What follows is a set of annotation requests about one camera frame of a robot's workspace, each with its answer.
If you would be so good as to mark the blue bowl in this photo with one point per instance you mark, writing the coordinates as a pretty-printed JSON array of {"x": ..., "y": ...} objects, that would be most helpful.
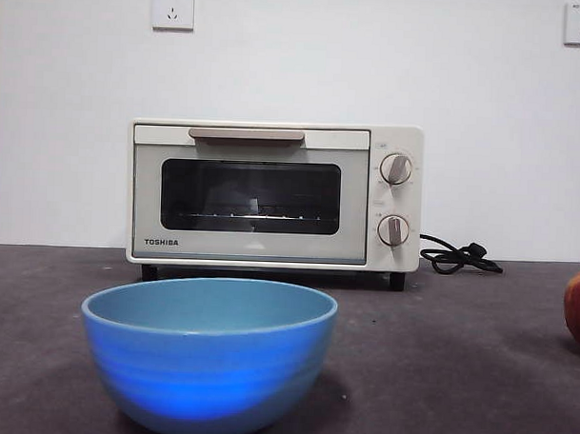
[{"x": 204, "y": 366}]

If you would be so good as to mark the beige oven knob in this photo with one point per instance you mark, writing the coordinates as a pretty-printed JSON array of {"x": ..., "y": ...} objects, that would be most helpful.
[
  {"x": 393, "y": 229},
  {"x": 396, "y": 168}
]

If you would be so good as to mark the cream toaster oven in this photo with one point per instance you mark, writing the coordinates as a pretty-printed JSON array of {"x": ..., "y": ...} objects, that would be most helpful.
[{"x": 396, "y": 199}]

